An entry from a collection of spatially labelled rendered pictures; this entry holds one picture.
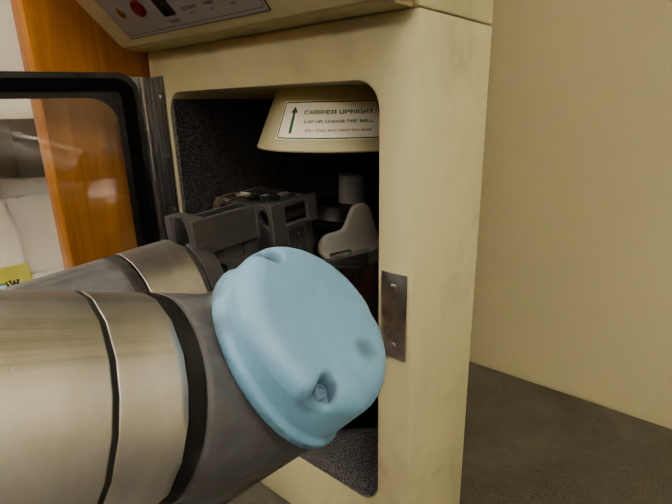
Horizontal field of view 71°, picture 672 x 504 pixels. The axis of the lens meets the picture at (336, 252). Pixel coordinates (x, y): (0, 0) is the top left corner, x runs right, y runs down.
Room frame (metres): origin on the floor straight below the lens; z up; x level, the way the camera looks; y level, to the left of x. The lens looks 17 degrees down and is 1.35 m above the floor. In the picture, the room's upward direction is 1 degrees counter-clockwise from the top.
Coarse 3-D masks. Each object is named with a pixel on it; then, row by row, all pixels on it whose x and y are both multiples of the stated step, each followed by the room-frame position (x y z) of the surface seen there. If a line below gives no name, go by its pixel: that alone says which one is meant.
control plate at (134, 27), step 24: (96, 0) 0.46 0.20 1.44; (120, 0) 0.44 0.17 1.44; (144, 0) 0.42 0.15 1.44; (168, 0) 0.40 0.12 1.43; (192, 0) 0.39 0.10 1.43; (216, 0) 0.38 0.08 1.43; (240, 0) 0.36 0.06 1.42; (264, 0) 0.35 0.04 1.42; (120, 24) 0.47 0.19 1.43; (144, 24) 0.45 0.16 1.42; (168, 24) 0.43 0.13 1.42; (192, 24) 0.41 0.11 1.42
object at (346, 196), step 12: (348, 180) 0.48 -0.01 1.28; (360, 180) 0.48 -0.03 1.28; (348, 192) 0.48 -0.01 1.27; (360, 192) 0.48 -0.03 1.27; (324, 204) 0.47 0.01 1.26; (336, 204) 0.47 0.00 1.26; (348, 204) 0.47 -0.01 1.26; (372, 204) 0.47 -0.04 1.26; (324, 216) 0.46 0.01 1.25; (336, 216) 0.45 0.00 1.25
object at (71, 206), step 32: (0, 128) 0.45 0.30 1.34; (32, 128) 0.46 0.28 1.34; (64, 128) 0.47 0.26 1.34; (96, 128) 0.48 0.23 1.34; (0, 160) 0.44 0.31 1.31; (32, 160) 0.46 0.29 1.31; (64, 160) 0.47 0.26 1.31; (96, 160) 0.48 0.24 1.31; (0, 192) 0.44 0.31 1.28; (32, 192) 0.45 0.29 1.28; (64, 192) 0.47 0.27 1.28; (96, 192) 0.48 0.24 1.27; (128, 192) 0.49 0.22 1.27; (0, 224) 0.44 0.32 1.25; (32, 224) 0.45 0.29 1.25; (64, 224) 0.46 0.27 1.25; (96, 224) 0.48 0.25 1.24; (128, 224) 0.49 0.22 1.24; (0, 256) 0.44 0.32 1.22; (32, 256) 0.45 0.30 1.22; (64, 256) 0.46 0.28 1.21; (96, 256) 0.47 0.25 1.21
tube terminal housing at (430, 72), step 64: (448, 0) 0.35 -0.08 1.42; (192, 64) 0.48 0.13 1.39; (256, 64) 0.42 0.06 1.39; (320, 64) 0.37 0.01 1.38; (384, 64) 0.33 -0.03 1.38; (448, 64) 0.35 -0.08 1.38; (384, 128) 0.33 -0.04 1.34; (448, 128) 0.35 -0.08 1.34; (384, 192) 0.33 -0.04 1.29; (448, 192) 0.36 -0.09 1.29; (384, 256) 0.33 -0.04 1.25; (448, 256) 0.36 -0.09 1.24; (448, 320) 0.36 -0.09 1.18; (384, 384) 0.33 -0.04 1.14; (448, 384) 0.37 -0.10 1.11; (384, 448) 0.33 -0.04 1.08; (448, 448) 0.38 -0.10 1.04
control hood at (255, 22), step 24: (288, 0) 0.34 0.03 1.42; (312, 0) 0.33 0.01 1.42; (336, 0) 0.32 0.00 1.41; (360, 0) 0.31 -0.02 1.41; (384, 0) 0.31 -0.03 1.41; (408, 0) 0.31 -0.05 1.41; (216, 24) 0.40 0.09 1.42; (240, 24) 0.39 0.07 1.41; (264, 24) 0.38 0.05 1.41; (288, 24) 0.37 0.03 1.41; (144, 48) 0.49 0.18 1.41
